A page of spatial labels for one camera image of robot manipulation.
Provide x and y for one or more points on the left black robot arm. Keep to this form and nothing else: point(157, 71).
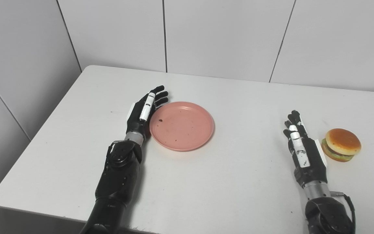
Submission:
point(115, 185)

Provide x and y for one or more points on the toy hamburger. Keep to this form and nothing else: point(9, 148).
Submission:
point(341, 144)

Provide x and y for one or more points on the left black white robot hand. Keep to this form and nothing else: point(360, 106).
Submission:
point(143, 112)

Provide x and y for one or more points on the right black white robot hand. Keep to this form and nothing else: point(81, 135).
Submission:
point(304, 156)

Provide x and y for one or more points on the pink round plate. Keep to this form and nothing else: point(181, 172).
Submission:
point(182, 126)

